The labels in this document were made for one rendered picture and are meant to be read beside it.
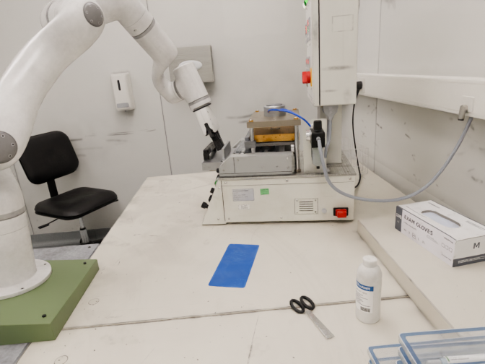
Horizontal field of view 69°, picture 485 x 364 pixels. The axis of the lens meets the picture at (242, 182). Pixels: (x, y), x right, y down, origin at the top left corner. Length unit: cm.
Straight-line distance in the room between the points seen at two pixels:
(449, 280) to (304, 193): 51
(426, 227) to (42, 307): 96
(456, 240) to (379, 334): 30
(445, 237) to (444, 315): 22
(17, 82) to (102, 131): 196
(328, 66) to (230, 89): 165
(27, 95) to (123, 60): 188
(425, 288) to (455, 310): 8
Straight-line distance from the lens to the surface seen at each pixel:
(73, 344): 91
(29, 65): 102
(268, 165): 120
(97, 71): 289
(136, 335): 87
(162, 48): 123
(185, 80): 132
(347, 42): 116
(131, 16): 118
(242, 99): 275
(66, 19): 102
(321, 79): 115
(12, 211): 102
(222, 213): 127
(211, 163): 128
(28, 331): 95
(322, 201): 123
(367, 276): 78
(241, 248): 112
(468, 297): 91
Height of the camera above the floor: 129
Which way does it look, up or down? 18 degrees down
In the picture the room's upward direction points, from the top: 5 degrees counter-clockwise
